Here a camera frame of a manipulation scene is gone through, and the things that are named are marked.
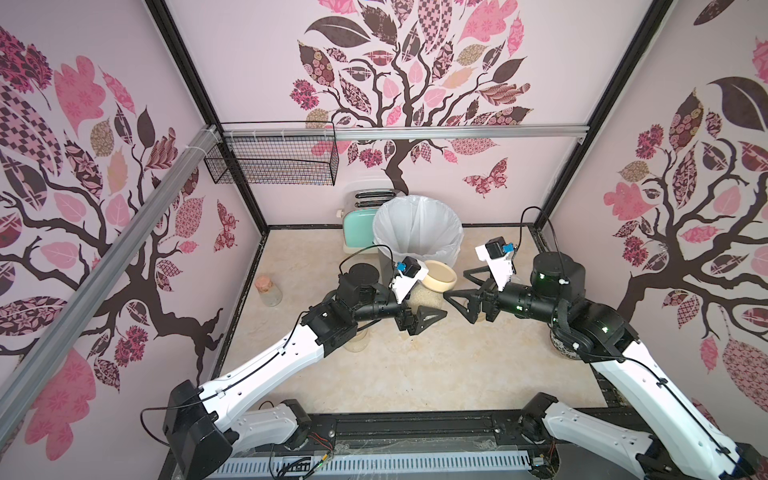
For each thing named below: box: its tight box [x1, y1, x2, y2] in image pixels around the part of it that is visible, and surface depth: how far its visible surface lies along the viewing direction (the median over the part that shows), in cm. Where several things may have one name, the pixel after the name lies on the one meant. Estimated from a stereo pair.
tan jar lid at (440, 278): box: [422, 260, 457, 293], surface depth 58 cm
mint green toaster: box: [336, 188, 397, 254], surface depth 106 cm
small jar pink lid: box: [254, 276, 283, 308], surface depth 99 cm
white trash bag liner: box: [372, 195, 464, 266], surface depth 94 cm
